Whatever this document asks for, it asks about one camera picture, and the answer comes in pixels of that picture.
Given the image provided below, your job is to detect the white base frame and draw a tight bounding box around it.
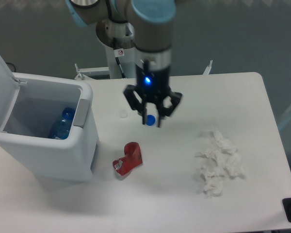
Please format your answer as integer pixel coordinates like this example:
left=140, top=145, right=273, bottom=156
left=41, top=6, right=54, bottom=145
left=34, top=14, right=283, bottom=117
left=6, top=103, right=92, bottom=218
left=74, top=60, right=214, bottom=80

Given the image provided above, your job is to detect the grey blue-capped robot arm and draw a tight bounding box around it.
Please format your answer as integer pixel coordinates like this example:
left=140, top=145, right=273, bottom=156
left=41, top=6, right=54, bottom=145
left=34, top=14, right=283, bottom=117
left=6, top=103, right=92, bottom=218
left=66, top=0, right=182, bottom=127

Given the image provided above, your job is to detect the white plastic trash can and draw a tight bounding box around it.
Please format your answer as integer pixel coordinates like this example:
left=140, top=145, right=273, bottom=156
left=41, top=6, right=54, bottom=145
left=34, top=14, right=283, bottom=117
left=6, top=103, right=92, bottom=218
left=0, top=73, right=99, bottom=182

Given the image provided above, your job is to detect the white trash can lid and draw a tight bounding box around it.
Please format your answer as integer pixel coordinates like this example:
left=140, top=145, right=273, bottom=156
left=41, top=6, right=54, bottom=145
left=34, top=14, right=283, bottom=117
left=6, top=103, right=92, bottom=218
left=0, top=56, right=20, bottom=131

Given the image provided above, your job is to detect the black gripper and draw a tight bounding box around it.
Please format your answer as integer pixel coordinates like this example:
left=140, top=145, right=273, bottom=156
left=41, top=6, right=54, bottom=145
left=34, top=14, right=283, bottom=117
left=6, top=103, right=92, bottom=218
left=123, top=66, right=182, bottom=128

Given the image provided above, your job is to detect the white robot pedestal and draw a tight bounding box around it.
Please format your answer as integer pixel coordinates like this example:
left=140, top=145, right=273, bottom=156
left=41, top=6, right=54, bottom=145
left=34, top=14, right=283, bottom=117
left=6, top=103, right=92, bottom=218
left=105, top=46, right=136, bottom=79

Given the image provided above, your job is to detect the blue plastic bottle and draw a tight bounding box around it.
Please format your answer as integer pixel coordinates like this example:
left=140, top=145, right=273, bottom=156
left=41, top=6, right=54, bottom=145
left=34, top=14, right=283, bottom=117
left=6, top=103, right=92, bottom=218
left=48, top=107, right=75, bottom=140

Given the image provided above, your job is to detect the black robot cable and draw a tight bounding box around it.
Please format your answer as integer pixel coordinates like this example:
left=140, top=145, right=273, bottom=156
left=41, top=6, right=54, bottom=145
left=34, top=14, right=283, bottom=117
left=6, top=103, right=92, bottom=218
left=113, top=37, right=127, bottom=79

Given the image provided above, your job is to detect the crumpled white tissue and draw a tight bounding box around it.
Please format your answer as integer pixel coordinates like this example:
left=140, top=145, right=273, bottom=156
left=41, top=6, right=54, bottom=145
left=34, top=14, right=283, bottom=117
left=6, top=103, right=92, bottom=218
left=196, top=126, right=245, bottom=198

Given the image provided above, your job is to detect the crushed red can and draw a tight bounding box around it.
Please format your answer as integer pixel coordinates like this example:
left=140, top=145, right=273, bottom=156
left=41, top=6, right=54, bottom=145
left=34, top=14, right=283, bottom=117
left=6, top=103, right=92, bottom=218
left=112, top=142, right=143, bottom=180

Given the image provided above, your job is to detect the blue bottle cap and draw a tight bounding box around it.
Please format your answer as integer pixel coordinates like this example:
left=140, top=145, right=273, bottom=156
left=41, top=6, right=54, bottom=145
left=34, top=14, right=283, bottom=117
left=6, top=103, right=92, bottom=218
left=146, top=114, right=156, bottom=126

